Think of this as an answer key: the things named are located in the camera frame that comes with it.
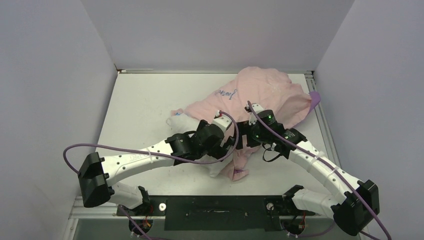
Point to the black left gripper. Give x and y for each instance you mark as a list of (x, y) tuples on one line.
[(218, 151)]

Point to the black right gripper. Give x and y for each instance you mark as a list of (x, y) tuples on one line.
[(243, 128)]

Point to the white pillow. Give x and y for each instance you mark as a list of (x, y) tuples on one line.
[(183, 123)]

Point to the purple Elsa print pillowcase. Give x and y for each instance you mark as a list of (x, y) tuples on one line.
[(268, 87)]

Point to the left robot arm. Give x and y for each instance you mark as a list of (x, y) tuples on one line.
[(100, 177)]

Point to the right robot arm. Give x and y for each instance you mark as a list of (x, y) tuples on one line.
[(351, 202)]

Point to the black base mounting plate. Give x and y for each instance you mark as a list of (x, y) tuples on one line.
[(218, 213)]

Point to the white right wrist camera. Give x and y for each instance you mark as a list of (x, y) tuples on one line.
[(253, 109)]

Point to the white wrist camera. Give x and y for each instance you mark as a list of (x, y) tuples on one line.
[(253, 109), (223, 121)]

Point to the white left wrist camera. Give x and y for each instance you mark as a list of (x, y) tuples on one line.
[(223, 121)]

